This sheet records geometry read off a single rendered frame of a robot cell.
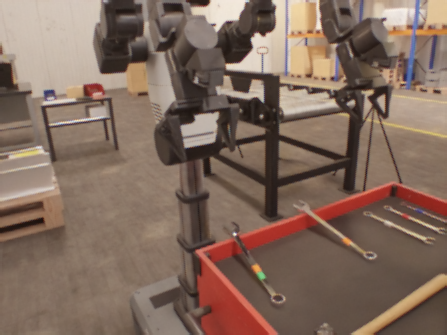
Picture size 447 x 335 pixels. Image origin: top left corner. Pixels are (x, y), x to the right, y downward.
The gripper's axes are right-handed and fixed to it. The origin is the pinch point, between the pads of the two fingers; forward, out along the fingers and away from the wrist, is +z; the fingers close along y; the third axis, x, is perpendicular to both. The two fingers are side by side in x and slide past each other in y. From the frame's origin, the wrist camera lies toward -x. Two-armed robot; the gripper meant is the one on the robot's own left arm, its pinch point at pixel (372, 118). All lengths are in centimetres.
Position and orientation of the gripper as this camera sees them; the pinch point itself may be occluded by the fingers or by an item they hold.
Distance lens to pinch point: 89.8
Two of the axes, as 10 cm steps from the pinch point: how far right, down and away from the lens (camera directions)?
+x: -4.2, 2.3, 8.8
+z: 2.9, 9.5, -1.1
